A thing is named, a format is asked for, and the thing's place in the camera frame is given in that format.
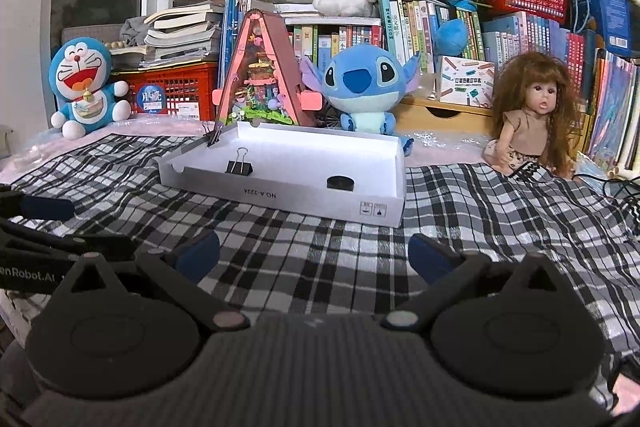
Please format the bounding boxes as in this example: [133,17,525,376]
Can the black white plaid blanket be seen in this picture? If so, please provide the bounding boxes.
[0,132,640,408]

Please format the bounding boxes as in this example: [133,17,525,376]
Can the red plastic crate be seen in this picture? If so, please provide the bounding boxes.
[112,62,221,120]

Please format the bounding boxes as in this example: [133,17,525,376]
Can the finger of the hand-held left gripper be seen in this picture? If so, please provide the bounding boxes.
[0,183,76,223]
[0,217,138,260]

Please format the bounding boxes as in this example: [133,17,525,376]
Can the blue cardboard box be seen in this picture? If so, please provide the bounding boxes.
[590,0,632,55]

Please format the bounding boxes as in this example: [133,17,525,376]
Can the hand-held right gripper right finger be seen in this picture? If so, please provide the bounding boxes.
[382,232,583,333]

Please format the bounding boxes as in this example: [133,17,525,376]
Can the black cable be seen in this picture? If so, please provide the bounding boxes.
[575,172,640,238]

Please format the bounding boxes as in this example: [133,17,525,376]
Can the blue robot cat plush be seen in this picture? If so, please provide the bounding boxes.
[48,38,132,139]

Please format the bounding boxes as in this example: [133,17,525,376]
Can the white cardboard box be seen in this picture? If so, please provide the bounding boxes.
[155,121,407,228]

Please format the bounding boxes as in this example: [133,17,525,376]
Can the black binder clip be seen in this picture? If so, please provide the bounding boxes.
[202,121,224,148]
[225,148,253,175]

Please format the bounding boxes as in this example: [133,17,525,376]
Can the blue alien plush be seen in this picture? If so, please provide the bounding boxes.
[300,44,423,158]

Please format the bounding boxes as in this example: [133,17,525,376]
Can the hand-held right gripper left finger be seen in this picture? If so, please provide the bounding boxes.
[52,229,251,333]

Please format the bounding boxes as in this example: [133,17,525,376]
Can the grey cloth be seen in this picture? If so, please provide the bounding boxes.
[62,17,148,52]

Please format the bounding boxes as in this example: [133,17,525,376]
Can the wooden drawer box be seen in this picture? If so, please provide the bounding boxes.
[395,94,501,138]

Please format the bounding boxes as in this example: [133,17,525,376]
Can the row of blue spine books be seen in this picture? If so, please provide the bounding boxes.
[482,12,601,108]

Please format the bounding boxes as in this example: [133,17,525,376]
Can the brown-haired doll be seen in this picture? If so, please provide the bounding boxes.
[482,52,583,180]

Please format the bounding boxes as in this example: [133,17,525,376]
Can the pink triangular miniature house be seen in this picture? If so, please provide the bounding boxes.
[212,9,323,130]

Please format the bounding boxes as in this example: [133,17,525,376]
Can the white printed box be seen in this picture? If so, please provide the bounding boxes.
[437,56,496,104]

